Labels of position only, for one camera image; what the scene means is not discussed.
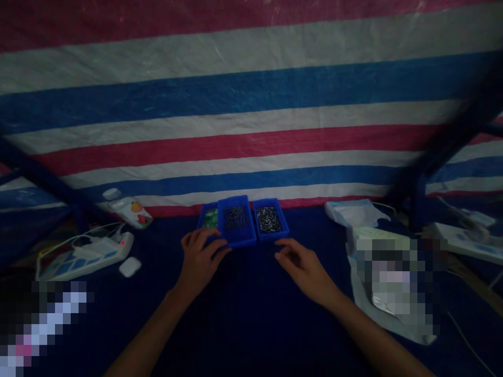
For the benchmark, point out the blue tray with metal sleeves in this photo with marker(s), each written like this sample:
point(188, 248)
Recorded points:
point(275, 235)

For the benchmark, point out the person's left fingers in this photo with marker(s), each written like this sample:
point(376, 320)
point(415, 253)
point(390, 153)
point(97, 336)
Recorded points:
point(190, 237)

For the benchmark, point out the white flat power strip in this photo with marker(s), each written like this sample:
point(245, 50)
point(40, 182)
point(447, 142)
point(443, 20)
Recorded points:
point(471, 241)

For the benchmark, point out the pile of dark screws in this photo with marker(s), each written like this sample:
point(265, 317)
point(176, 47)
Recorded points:
point(236, 218)

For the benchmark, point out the person's left index finger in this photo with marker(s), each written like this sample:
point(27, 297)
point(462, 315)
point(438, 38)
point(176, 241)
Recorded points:
point(212, 235)

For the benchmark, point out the person's left hand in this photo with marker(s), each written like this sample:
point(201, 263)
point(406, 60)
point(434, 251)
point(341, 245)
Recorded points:
point(198, 261)

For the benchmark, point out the striped red white blue tarp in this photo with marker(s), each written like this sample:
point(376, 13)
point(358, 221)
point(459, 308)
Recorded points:
point(243, 118)

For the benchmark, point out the blue metal frame bar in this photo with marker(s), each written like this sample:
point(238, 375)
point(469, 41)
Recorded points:
point(43, 176)
point(444, 145)

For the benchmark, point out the person's right index finger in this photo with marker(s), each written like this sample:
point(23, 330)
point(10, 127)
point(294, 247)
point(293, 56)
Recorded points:
point(286, 243)

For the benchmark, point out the person's right hand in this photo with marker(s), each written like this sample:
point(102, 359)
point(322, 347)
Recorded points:
point(310, 275)

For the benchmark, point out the pile of green plastic parts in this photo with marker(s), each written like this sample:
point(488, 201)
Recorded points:
point(212, 218)

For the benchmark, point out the person's left thumb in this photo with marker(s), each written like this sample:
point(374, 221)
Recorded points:
point(223, 249)

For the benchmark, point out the white power strip with plugs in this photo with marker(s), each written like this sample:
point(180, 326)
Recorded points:
point(86, 257)

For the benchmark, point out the blue tray with green parts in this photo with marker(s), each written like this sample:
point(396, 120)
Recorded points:
point(202, 220)

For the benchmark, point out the blue table cloth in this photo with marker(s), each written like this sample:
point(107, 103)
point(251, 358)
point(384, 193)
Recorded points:
point(251, 314)

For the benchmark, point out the person's right thumb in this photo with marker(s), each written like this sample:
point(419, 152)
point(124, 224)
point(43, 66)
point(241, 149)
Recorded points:
point(283, 257)

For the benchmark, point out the plastic bottle with fruit label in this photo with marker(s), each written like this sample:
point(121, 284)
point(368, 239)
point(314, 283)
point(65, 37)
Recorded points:
point(131, 212)

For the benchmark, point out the white earbud case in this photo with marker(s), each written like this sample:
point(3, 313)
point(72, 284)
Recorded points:
point(130, 267)

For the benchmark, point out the blue tray with dark screws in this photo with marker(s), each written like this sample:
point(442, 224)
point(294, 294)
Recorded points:
point(240, 237)

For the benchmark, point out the white tissue pack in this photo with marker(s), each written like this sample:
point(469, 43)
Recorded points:
point(349, 212)

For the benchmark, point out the white plastic bag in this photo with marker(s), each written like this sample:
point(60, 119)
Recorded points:
point(363, 282)

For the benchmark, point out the pile of short metal sleeves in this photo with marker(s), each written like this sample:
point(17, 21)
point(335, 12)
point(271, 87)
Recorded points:
point(268, 220)

